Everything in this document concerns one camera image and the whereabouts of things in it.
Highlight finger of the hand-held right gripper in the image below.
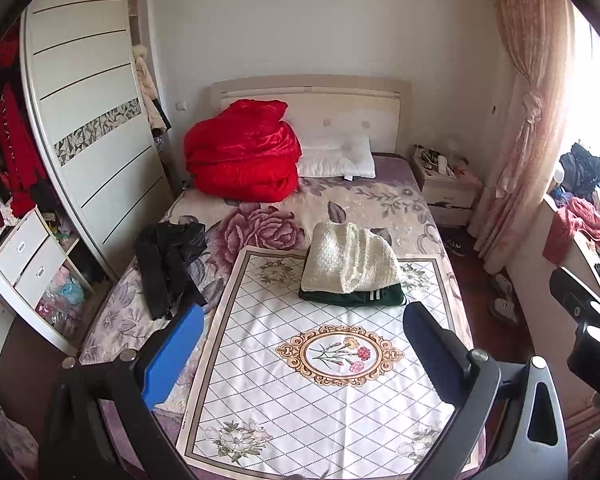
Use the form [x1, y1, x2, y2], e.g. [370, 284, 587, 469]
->
[550, 267, 600, 323]

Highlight green garment with white stripes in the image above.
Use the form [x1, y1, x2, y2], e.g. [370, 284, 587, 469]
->
[298, 282, 408, 308]

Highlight beige hanging garment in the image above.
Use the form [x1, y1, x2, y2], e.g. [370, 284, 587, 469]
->
[131, 45, 171, 133]

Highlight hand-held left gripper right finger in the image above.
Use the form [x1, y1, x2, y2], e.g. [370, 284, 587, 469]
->
[403, 301, 570, 480]

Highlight black garment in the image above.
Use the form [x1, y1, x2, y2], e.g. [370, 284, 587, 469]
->
[131, 221, 210, 321]

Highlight pile of small household clutter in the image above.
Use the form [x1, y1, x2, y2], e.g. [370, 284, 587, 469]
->
[414, 142, 473, 177]

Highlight pile of pastel clothes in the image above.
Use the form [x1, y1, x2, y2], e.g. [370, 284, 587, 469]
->
[35, 265, 96, 341]

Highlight red quilt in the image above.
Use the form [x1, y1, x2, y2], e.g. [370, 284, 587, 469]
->
[182, 99, 302, 207]

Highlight white tweed jacket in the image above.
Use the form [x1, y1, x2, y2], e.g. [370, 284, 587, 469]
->
[300, 221, 403, 293]

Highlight white pillow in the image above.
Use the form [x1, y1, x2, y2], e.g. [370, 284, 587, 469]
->
[296, 135, 376, 181]

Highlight white slipper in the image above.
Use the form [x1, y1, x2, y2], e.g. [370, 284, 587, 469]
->
[492, 272, 516, 301]
[489, 297, 520, 326]

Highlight dark blue clothes pile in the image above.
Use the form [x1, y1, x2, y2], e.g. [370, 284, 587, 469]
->
[559, 142, 600, 196]

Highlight pink curtain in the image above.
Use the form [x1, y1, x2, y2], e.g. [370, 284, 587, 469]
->
[472, 0, 576, 276]

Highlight red hanging clothes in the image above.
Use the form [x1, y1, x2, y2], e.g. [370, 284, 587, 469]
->
[0, 25, 48, 218]

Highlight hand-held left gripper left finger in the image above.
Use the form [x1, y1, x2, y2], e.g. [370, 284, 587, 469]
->
[37, 304, 206, 480]

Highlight white diamond-pattern floral mat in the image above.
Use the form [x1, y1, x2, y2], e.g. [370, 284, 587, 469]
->
[176, 247, 473, 480]

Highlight white wardrobe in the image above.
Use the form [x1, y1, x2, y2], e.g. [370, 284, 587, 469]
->
[0, 0, 176, 361]

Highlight white bed headboard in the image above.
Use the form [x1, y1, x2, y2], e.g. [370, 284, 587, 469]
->
[210, 75, 413, 156]

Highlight white nightstand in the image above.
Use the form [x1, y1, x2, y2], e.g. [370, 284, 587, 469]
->
[411, 152, 483, 228]

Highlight pink red knitted garment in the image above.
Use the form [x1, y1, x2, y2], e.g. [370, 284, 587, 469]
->
[542, 196, 600, 267]

